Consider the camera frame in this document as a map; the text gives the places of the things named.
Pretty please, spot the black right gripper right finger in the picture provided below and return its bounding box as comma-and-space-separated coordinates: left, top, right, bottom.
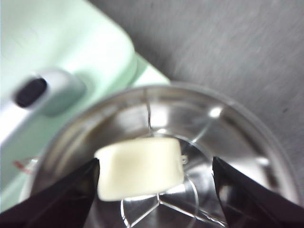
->
210, 156, 304, 228

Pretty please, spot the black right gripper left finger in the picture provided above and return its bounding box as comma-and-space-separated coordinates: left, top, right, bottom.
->
0, 157, 100, 228

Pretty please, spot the white rectangular steamed bun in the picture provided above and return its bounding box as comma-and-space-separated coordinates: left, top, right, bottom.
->
94, 136, 185, 201

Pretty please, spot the mint green breakfast machine base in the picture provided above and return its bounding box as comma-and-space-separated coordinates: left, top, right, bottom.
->
128, 53, 171, 92

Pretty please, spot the mint green griddle lid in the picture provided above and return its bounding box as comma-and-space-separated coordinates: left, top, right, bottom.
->
0, 0, 139, 207

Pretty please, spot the mint green pot with handle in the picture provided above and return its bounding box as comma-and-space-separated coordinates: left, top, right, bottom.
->
19, 82, 300, 228

